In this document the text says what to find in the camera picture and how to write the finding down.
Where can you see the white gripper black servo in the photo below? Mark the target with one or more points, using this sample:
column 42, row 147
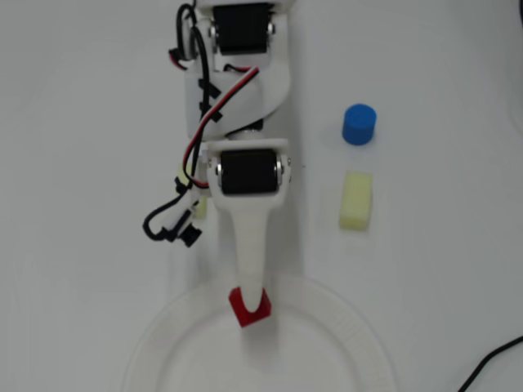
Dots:
column 248, row 173

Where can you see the red cube block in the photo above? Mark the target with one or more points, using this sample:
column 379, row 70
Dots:
column 251, row 320

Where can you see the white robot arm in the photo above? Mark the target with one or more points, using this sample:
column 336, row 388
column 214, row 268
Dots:
column 261, row 94

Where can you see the pale yellow foam block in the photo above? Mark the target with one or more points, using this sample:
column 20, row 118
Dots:
column 355, row 202

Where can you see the blue cylinder block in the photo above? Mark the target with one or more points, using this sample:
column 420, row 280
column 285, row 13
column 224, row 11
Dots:
column 358, row 124

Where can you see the white round plate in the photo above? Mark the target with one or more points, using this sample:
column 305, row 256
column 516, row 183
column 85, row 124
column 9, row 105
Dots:
column 327, row 326

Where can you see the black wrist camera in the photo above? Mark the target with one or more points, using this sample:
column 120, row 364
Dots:
column 184, row 230

